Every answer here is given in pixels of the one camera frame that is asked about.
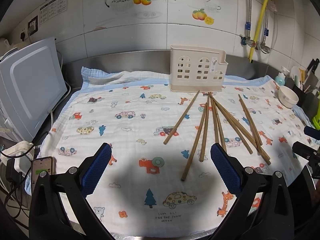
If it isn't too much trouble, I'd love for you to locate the smartphone with lit screen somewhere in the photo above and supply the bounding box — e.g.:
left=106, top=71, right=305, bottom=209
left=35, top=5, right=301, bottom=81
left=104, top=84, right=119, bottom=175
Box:
left=31, top=156, right=55, bottom=193

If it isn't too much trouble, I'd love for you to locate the braided steel hose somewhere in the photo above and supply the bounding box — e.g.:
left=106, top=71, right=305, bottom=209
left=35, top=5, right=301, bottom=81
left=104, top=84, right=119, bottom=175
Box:
left=241, top=0, right=257, bottom=48
left=260, top=2, right=272, bottom=54

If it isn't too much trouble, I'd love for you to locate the green dish rack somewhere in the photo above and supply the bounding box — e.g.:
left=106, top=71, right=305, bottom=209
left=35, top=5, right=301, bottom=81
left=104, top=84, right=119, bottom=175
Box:
left=312, top=113, right=320, bottom=131

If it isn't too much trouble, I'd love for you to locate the white ceramic bowl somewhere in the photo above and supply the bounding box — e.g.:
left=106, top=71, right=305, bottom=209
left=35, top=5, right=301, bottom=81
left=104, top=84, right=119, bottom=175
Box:
left=278, top=86, right=299, bottom=108

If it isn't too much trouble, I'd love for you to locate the black utensil caddy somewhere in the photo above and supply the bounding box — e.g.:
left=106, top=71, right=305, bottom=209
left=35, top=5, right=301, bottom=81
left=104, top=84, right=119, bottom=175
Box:
left=285, top=77, right=319, bottom=120

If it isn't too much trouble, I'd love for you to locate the white power strip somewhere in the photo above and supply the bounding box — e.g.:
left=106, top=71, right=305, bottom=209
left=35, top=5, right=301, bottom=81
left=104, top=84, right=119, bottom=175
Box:
left=1, top=141, right=34, bottom=176

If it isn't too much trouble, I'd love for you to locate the teal soap bottle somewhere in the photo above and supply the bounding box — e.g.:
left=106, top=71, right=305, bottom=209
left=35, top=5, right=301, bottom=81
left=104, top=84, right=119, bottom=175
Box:
left=274, top=66, right=287, bottom=86

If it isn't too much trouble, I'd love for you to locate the white microwave oven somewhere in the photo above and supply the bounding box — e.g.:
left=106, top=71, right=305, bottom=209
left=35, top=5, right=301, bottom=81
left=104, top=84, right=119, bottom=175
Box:
left=1, top=37, right=67, bottom=142

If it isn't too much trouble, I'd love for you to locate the cream plastic utensil holder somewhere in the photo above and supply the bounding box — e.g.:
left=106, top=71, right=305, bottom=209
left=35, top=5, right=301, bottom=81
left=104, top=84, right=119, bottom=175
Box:
left=170, top=46, right=228, bottom=92

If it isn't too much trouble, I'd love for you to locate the black handled cleaver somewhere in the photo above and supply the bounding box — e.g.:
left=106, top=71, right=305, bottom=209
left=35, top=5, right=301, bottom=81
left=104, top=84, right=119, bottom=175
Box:
left=303, top=59, right=319, bottom=93

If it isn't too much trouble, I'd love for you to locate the yellow gas hose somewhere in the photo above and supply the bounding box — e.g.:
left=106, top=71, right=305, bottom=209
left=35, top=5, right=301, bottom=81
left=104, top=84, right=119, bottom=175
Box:
left=248, top=0, right=271, bottom=64

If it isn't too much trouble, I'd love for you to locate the printed white cloth mat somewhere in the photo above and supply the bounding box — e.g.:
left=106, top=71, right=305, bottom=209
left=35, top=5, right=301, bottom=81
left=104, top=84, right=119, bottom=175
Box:
left=40, top=68, right=318, bottom=237

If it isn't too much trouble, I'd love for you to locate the wall power outlet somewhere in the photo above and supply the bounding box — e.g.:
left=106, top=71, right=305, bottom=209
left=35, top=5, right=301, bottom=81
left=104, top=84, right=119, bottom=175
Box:
left=28, top=16, right=38, bottom=36

